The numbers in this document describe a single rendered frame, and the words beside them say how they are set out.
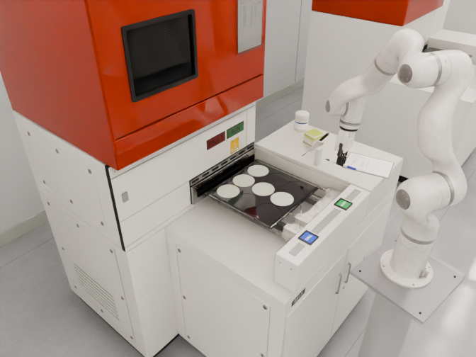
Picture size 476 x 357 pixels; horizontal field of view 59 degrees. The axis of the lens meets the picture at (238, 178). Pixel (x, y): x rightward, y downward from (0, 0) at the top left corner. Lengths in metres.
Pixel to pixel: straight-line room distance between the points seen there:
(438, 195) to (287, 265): 0.53
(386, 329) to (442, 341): 0.83
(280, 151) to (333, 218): 0.51
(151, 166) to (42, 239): 1.74
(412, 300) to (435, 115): 0.65
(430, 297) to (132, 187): 1.14
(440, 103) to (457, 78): 0.08
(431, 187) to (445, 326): 1.43
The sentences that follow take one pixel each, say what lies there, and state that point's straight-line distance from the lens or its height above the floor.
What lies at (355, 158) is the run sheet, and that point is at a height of 0.97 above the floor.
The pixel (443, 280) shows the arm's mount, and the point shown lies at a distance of 1.75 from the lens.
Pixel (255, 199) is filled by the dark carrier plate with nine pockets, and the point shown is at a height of 0.90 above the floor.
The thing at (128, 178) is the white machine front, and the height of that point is 1.14.
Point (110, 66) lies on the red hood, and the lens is 1.34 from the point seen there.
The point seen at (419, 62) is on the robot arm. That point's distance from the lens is 1.33.
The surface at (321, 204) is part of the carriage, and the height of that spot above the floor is 0.88.
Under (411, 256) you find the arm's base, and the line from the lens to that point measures 1.61.
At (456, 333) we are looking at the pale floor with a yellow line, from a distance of 2.73.
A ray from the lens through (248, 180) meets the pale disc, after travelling 1.94.
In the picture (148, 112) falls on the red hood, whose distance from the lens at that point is 1.47.
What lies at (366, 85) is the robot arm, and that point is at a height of 1.43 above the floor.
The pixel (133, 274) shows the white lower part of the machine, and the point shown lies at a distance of 1.85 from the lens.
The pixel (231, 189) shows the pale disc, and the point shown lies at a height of 0.90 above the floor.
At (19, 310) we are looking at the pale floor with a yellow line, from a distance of 2.85.
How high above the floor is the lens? 2.01
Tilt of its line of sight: 34 degrees down
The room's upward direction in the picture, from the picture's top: straight up
